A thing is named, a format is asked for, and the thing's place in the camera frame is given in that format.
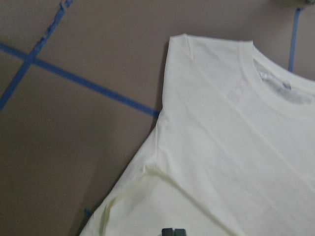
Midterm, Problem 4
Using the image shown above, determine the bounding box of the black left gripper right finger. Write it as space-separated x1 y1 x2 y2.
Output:
174 229 186 236

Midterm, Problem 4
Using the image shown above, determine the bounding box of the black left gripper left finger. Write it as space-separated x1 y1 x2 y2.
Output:
161 228 174 236

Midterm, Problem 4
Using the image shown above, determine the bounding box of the cream long-sleeve cat shirt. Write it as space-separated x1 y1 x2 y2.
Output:
81 34 315 236

